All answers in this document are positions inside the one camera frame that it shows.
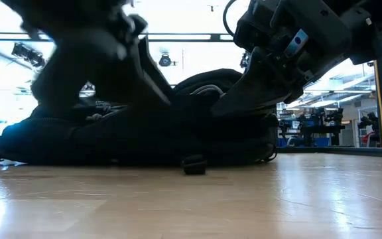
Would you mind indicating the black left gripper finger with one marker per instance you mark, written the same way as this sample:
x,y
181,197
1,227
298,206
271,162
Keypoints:
x,y
154,73
85,79

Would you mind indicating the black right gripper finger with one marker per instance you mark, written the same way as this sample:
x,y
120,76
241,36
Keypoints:
x,y
257,89

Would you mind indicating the black backpack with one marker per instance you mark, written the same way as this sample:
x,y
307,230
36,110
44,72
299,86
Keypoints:
x,y
144,139

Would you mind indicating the black background robot arm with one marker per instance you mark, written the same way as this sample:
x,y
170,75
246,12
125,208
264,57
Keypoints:
x,y
335,126
371,119
310,127

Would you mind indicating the round black hanging lamp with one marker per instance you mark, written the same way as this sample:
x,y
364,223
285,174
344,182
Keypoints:
x,y
165,60

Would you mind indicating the black table frame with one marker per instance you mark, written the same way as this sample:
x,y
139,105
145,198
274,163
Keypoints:
x,y
343,151

